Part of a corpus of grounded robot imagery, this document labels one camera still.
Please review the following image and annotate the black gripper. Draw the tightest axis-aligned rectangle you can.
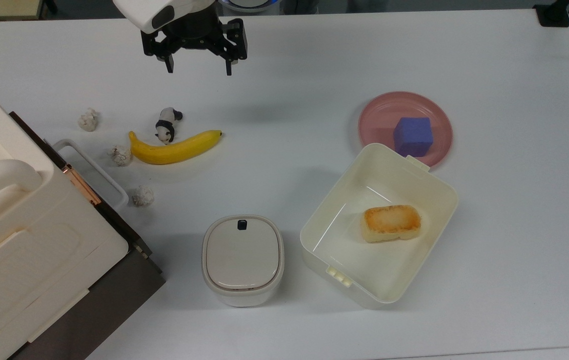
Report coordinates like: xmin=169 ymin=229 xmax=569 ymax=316
xmin=140 ymin=2 xmax=249 ymax=77

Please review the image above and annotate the cream open plastic bin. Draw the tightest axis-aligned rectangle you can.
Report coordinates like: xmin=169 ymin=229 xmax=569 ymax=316
xmin=299 ymin=142 xmax=459 ymax=308

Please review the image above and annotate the small panda figurine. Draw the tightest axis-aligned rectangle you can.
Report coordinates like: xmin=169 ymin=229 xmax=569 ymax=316
xmin=154 ymin=107 xmax=184 ymax=146

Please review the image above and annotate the yellow banana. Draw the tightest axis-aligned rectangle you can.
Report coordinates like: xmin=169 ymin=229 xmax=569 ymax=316
xmin=128 ymin=129 xmax=223 ymax=166

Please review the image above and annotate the crumpled white paper ball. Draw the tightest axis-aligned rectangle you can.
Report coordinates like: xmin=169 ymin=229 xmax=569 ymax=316
xmin=78 ymin=107 xmax=100 ymax=132
xmin=109 ymin=144 xmax=132 ymax=167
xmin=131 ymin=185 xmax=156 ymax=208

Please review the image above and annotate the pink plate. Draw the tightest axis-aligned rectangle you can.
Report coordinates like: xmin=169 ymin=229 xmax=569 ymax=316
xmin=357 ymin=91 xmax=454 ymax=168

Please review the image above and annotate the small cream lidded trash can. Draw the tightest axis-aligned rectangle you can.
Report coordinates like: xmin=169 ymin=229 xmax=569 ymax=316
xmin=201 ymin=215 xmax=285 ymax=307

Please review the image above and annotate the purple cube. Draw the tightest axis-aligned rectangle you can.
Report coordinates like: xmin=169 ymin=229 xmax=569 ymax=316
xmin=393 ymin=116 xmax=434 ymax=158

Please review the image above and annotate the copper door handle strip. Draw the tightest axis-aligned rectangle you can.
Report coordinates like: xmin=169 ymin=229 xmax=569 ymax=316
xmin=62 ymin=164 xmax=102 ymax=206

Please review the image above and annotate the cream plastic box with handles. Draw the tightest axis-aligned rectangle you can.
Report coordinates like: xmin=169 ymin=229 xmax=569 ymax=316
xmin=0 ymin=70 xmax=130 ymax=360

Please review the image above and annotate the black camera stand clamp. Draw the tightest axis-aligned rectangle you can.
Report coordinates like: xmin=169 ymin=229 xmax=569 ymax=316
xmin=533 ymin=0 xmax=569 ymax=28

